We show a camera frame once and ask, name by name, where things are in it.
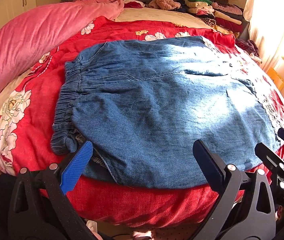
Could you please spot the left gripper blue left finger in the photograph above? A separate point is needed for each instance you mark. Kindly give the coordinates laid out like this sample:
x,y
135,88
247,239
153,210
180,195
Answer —
x,y
74,166

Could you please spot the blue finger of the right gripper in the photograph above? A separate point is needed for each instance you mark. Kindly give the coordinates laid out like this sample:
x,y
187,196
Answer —
x,y
269,159

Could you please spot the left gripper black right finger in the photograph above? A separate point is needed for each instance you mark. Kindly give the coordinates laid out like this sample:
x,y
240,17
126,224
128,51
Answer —
x,y
211,165

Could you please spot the blue denim pants lace hem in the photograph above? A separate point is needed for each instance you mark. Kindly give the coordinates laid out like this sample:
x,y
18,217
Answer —
x,y
143,104

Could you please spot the yellow box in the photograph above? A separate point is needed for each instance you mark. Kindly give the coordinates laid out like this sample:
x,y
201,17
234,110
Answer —
x,y
275,77

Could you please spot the red floral quilt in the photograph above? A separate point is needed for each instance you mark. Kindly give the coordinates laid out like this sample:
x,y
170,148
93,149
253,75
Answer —
x,y
27,109

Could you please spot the dark clothes in basket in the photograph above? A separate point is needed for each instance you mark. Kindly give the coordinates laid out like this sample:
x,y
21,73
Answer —
x,y
250,48

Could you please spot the cream window curtain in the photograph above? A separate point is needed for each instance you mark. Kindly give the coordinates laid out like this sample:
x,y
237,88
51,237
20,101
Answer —
x,y
266,29

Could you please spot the pile of folded clothes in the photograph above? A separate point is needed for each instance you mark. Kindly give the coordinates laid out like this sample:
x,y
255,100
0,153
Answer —
x,y
220,15

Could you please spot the pink rolled blanket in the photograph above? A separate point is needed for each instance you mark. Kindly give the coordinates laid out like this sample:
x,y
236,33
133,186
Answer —
x,y
26,38

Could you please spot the pink plush garment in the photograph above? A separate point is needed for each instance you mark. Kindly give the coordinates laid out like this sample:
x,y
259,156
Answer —
x,y
164,4

